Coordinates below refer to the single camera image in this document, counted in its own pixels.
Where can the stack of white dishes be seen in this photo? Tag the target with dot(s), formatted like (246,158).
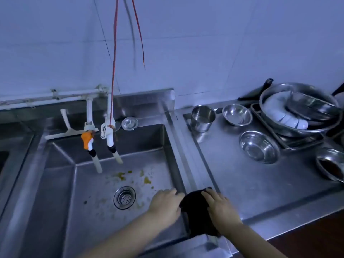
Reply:
(276,110)

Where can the dark cleaning cloth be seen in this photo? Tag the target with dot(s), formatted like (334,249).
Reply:
(196,214)

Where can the steel cup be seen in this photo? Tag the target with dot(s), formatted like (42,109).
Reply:
(201,122)

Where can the medium steel bowl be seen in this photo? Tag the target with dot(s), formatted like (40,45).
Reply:
(258,149)

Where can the steel bowl with dark sauce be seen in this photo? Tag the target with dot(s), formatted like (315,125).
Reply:
(332,165)

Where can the person's left forearm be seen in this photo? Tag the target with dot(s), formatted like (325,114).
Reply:
(121,239)

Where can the rectangular metal tray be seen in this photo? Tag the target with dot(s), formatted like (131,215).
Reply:
(301,142)

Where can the large steel basin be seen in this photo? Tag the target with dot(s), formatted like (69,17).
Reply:
(290,132)

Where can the shiny steel mixing bowl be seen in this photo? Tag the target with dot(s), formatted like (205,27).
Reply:
(311,107)

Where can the person's right forearm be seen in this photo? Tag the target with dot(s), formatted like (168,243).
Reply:
(250,244)

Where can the person's left hand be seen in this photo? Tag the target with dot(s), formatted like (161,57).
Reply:
(164,206)

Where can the round metal drain strainer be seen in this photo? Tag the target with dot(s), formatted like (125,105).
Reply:
(124,198)

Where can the white plastic faucet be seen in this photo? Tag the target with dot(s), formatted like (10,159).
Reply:
(109,134)

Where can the round steel drain lid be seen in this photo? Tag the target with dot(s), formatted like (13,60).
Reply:
(129,123)

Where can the white plastic squeegee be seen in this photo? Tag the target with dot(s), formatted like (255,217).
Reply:
(66,120)

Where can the white wall water pipe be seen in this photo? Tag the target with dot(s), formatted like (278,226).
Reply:
(67,93)

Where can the small steel bowl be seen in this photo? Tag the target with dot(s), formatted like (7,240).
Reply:
(236,115)

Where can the person's right hand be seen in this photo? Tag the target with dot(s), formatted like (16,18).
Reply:
(221,212)

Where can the stainless steel sink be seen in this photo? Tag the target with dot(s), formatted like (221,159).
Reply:
(10,163)
(94,201)

